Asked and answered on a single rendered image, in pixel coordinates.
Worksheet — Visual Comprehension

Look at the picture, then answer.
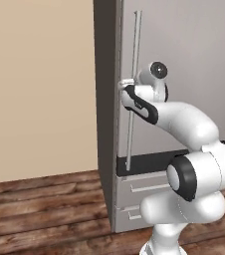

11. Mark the short silver drawer handle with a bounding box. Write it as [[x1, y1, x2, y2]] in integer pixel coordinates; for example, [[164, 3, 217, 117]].
[[126, 210, 143, 221]]

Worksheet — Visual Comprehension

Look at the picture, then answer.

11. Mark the grey fridge door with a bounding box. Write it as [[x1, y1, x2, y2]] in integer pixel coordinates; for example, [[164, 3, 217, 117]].
[[116, 0, 225, 158]]

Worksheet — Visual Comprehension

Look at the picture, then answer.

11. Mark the small grey freezer drawer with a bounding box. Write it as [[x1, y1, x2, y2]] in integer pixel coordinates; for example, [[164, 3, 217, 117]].
[[113, 204, 153, 234]]

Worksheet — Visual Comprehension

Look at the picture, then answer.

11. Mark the grey fridge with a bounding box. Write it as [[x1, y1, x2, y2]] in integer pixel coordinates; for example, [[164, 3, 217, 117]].
[[93, 0, 225, 234]]

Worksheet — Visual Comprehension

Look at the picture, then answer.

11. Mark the long silver drawer handle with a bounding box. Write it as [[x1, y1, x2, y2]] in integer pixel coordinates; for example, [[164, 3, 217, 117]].
[[129, 182, 170, 194]]

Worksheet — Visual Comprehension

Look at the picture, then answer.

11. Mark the long silver fridge door handle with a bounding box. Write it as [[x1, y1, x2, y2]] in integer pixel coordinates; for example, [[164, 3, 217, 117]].
[[124, 10, 143, 172]]

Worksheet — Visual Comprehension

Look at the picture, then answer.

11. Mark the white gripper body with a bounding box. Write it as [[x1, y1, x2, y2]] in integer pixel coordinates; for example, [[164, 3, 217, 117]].
[[117, 78, 136, 91]]

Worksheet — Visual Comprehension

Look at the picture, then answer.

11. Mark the large grey freezer drawer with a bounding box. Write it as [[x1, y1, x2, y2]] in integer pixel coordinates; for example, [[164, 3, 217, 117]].
[[114, 170, 172, 209]]

